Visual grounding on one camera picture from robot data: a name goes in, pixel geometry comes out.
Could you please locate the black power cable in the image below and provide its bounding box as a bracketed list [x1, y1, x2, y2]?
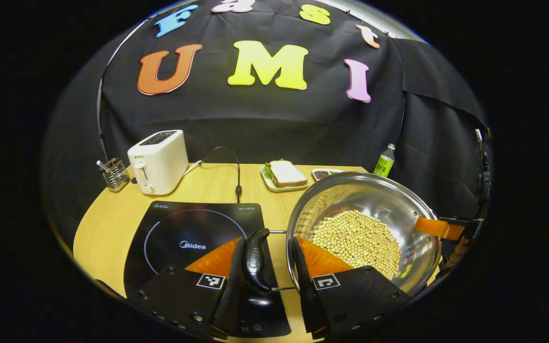
[202, 146, 243, 204]

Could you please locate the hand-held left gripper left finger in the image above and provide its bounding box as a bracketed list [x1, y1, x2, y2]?
[134, 237, 247, 341]

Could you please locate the black backdrop cloth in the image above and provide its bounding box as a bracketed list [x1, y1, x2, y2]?
[41, 0, 492, 248]

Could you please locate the white toaster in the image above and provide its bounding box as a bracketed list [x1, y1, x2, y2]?
[127, 130, 190, 196]

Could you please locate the small white plate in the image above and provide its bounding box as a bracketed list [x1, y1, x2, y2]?
[260, 161, 310, 193]

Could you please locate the wire utensil holder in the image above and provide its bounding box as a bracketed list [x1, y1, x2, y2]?
[96, 158, 131, 192]

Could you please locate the white divided tray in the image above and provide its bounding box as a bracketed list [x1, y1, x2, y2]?
[312, 168, 344, 182]

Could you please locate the pile of soybeans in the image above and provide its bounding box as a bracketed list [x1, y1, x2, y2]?
[309, 210, 401, 281]

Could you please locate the black induction cooktop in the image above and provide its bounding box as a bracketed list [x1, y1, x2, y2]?
[123, 200, 292, 339]

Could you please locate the green drink bottle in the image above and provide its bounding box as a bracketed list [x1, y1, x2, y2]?
[373, 143, 396, 178]

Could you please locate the stainless steel pot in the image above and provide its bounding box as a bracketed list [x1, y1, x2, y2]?
[242, 171, 443, 297]

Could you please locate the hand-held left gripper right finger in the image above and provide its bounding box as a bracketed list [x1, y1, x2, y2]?
[292, 236, 412, 341]

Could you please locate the sandwich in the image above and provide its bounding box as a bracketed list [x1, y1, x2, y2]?
[264, 160, 308, 188]

